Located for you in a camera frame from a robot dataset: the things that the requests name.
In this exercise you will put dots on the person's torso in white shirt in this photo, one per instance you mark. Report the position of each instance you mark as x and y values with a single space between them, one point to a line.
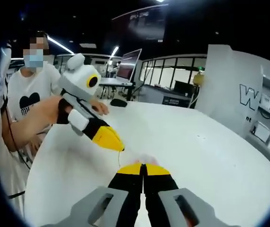
23 82

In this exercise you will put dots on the yellow container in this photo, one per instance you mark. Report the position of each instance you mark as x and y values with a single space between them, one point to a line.
199 78

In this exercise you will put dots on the person's left hand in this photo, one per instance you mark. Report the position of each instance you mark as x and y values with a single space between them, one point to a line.
100 107

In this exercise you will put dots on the grey partition panel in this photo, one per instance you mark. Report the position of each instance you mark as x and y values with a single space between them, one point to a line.
225 78

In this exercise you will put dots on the computer monitor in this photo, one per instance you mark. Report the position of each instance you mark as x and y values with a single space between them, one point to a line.
129 67

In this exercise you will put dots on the clear resealable bag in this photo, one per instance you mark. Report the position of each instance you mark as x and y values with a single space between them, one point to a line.
146 158

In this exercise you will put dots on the set of white storage bins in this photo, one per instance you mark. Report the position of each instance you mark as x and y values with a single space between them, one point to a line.
263 131

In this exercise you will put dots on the black computer mouse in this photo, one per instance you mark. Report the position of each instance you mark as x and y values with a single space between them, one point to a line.
118 102

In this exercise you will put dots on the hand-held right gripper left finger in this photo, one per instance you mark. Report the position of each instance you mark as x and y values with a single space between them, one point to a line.
125 189

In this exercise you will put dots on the hanging dark screen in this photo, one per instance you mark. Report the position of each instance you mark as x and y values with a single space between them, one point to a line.
146 23

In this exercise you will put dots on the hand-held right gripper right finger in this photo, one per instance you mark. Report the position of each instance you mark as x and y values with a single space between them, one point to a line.
159 186

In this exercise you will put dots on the ceiling light strip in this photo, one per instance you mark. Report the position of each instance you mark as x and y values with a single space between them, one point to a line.
161 1
115 51
59 45

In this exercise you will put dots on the dark workbench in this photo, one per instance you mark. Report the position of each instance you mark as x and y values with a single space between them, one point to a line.
163 98

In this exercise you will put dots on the blue face mask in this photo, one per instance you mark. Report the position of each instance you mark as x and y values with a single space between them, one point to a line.
34 62

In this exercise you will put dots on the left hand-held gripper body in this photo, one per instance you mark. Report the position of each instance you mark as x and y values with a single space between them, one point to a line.
83 78

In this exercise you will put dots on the grey desk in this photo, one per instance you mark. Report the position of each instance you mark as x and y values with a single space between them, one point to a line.
116 81

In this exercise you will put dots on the black box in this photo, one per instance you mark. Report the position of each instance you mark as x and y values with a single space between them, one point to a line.
183 86

